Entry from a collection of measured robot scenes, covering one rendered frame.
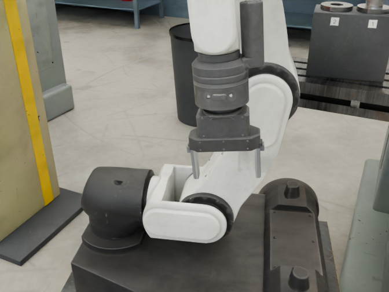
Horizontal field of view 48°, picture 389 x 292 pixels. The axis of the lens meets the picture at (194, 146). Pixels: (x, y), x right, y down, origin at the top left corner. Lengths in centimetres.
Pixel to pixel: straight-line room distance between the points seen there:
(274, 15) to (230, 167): 35
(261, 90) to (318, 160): 192
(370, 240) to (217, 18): 141
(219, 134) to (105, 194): 48
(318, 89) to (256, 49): 66
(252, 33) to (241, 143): 18
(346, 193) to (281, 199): 123
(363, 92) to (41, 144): 148
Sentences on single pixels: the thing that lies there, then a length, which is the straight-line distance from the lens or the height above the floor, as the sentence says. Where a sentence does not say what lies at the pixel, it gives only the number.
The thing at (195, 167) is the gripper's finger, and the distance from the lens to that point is 76.
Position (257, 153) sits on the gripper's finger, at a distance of 73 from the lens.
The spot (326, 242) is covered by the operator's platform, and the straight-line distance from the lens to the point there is 151.
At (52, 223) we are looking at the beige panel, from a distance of 222.
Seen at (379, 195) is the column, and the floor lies 28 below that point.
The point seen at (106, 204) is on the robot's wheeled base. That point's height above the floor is 70.
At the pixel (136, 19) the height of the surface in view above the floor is 12.
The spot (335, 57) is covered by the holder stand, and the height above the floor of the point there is 97.
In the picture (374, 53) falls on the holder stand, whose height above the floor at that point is 99.
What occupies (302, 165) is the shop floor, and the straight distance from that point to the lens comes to 268.
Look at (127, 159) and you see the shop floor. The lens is 270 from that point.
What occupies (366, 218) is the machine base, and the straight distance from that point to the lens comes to 200.
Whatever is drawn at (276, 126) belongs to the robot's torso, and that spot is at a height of 96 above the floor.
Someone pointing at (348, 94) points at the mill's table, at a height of 89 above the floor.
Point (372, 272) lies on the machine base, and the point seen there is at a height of 20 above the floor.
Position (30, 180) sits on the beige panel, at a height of 22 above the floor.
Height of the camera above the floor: 135
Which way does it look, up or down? 29 degrees down
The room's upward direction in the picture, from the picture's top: straight up
